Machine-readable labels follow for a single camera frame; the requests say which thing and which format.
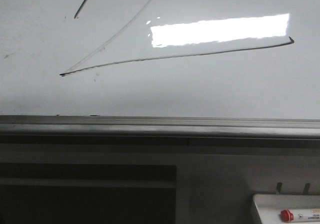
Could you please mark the white glossy whiteboard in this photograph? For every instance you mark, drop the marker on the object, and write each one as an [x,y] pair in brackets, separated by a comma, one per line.
[184,58]

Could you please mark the left metal tray hook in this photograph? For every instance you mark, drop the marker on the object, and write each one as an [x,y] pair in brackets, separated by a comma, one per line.
[278,188]

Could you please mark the metal tray hook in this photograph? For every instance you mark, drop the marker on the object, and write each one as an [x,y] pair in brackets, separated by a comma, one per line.
[306,189]
[278,188]

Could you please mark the white plastic marker tray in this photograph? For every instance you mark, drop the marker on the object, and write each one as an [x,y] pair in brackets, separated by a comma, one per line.
[266,208]

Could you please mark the right metal tray hook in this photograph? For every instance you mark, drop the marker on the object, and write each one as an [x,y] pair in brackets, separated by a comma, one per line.
[306,189]

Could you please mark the red capped white marker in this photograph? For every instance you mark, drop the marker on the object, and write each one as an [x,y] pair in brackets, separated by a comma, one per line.
[300,215]

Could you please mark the grey aluminium whiteboard tray rail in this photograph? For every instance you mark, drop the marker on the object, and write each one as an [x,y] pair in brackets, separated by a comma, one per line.
[159,126]

